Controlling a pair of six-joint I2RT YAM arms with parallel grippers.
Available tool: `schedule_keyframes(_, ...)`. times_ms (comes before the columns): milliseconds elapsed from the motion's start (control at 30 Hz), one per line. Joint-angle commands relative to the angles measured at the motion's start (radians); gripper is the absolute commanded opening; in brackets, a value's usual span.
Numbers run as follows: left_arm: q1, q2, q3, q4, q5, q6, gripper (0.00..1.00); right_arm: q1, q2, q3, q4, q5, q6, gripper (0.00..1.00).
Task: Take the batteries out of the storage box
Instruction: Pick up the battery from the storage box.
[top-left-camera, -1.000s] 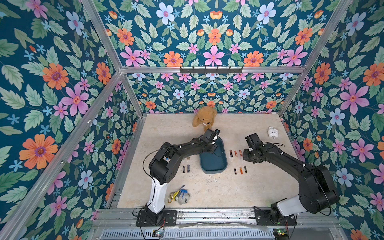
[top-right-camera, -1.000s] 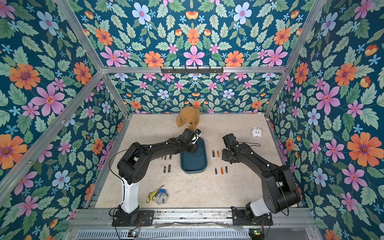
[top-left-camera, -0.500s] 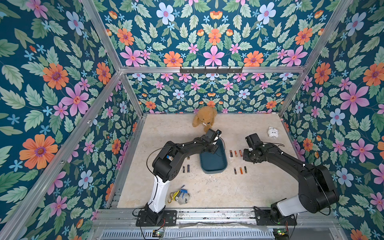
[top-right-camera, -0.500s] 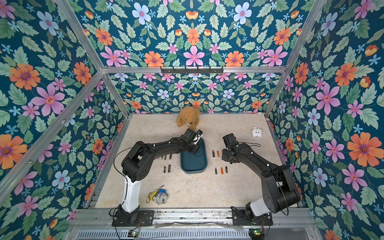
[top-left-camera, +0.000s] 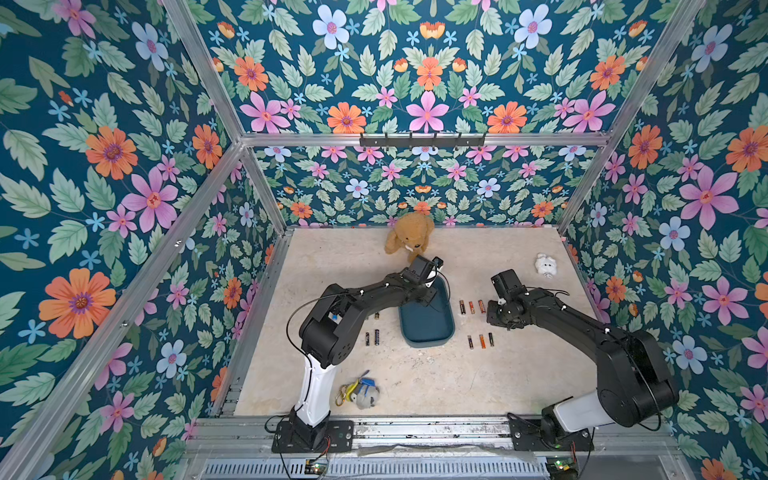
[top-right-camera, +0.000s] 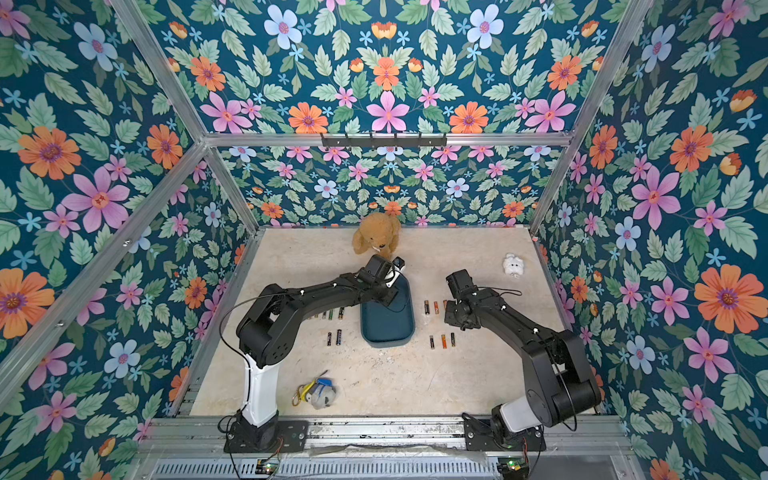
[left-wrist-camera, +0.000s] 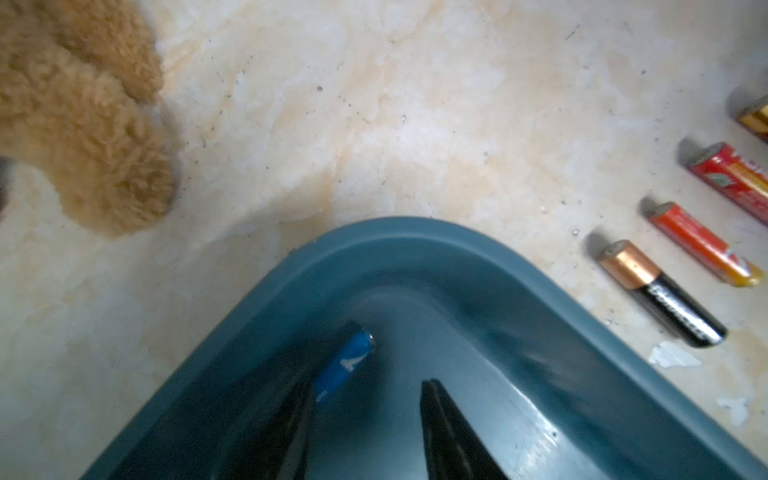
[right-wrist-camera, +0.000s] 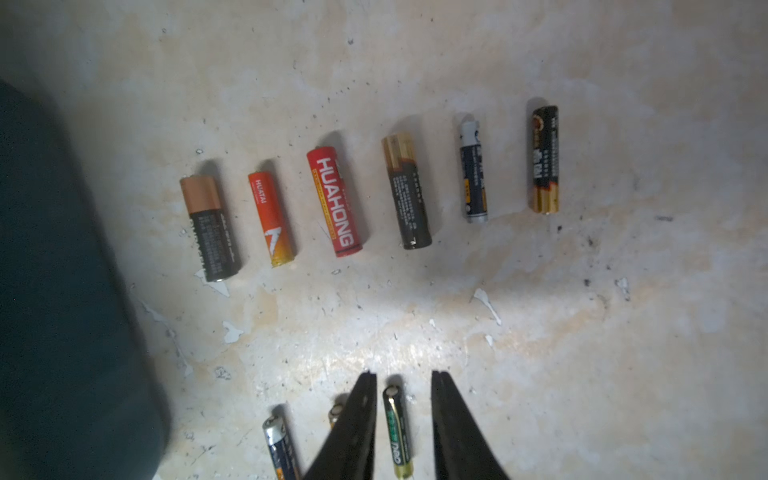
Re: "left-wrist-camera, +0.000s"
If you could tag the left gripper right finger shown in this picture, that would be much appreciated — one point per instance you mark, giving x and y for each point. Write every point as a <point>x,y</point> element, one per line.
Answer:
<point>452,448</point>

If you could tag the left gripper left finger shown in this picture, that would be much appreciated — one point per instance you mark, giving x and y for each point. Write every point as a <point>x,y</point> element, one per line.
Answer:
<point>263,434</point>

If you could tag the teal plastic storage tray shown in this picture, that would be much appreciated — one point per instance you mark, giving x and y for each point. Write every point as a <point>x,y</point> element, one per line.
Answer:
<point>549,391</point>

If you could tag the blue battery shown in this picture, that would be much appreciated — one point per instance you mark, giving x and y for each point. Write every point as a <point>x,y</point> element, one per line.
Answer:
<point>343,364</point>

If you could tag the red orange battery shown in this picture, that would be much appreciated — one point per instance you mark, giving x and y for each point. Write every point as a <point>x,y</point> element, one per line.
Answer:
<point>703,245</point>

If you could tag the red Huahong battery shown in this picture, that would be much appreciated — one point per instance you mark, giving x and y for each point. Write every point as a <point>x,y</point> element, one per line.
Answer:
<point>738,179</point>

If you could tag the large black gold battery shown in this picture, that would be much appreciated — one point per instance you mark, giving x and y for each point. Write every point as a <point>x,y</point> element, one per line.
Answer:
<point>754,118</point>

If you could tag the brown teddy bear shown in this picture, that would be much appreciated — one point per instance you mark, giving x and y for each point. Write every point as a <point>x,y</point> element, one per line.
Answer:
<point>77,80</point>

